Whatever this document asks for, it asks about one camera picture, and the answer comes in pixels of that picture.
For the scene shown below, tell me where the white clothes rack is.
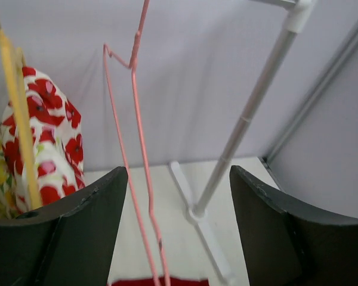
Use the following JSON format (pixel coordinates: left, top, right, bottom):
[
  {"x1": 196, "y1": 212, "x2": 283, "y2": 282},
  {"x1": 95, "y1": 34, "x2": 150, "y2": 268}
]
[{"x1": 168, "y1": 0, "x2": 316, "y2": 285}]

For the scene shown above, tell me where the pink wire hanger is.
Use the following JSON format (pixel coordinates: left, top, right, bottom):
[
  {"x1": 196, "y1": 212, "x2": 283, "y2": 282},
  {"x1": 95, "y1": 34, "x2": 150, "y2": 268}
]
[{"x1": 103, "y1": 0, "x2": 171, "y2": 286}]

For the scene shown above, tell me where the red skirt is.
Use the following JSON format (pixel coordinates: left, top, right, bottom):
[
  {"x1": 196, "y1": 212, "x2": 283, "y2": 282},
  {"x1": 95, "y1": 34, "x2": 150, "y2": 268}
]
[{"x1": 107, "y1": 276, "x2": 209, "y2": 286}]

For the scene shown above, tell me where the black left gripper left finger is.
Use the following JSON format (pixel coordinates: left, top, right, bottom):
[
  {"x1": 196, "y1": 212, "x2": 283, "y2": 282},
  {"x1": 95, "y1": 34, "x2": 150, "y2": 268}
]
[{"x1": 0, "y1": 167, "x2": 128, "y2": 285}]

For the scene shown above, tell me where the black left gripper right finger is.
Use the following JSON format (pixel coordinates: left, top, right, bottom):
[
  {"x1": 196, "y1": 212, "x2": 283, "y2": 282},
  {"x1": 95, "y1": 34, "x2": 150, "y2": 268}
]
[{"x1": 230, "y1": 165, "x2": 358, "y2": 285}]

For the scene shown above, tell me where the yellow hanger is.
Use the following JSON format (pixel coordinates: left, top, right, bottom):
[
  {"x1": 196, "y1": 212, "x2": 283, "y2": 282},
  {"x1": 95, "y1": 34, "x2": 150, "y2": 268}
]
[{"x1": 0, "y1": 22, "x2": 42, "y2": 209}]

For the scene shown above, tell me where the red floral print garment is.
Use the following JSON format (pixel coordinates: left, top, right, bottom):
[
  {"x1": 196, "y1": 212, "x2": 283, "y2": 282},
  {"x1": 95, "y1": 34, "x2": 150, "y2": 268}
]
[{"x1": 1, "y1": 67, "x2": 85, "y2": 213}]

